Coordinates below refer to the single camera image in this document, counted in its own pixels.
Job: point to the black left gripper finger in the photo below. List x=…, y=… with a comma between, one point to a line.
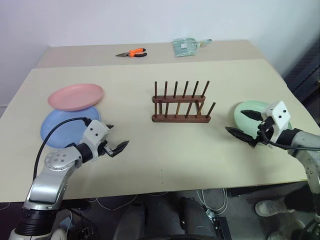
x=110, y=126
x=120, y=147

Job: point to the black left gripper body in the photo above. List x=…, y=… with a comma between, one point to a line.
x=105, y=149

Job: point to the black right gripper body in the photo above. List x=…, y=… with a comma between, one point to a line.
x=265, y=127

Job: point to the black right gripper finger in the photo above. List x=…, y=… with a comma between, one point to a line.
x=252, y=115
x=241, y=134

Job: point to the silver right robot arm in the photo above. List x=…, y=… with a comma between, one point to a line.
x=307, y=143

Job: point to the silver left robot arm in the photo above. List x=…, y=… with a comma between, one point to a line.
x=50, y=175

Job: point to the wooden dish rack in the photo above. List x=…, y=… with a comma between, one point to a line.
x=180, y=120

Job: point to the green plate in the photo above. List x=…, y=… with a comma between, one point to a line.
x=246, y=124

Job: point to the pink plate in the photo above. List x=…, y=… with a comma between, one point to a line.
x=75, y=97

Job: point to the blue plate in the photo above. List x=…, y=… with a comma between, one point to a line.
x=58, y=137

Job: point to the dark ribbed panel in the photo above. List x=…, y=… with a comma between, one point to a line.
x=306, y=75

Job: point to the grey shoe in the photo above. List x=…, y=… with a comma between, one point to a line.
x=268, y=208

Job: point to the green packaged dustpan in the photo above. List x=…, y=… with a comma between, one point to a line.
x=185, y=47

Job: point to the dark rounded shape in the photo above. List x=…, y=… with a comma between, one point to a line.
x=195, y=220

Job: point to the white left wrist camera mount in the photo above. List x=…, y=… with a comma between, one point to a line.
x=96, y=132

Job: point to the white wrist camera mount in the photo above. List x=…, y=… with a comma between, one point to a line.
x=280, y=112
x=96, y=132

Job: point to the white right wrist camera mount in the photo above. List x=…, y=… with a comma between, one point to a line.
x=280, y=112

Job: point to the black box with metal bracket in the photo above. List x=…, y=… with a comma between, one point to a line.
x=222, y=228

